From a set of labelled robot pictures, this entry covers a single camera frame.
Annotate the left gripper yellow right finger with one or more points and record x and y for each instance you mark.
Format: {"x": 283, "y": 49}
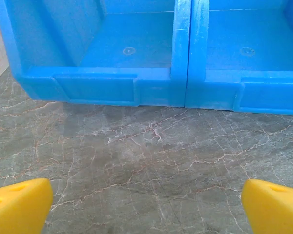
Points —
{"x": 273, "y": 209}

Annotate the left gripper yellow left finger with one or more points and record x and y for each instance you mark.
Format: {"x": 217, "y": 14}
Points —
{"x": 19, "y": 207}

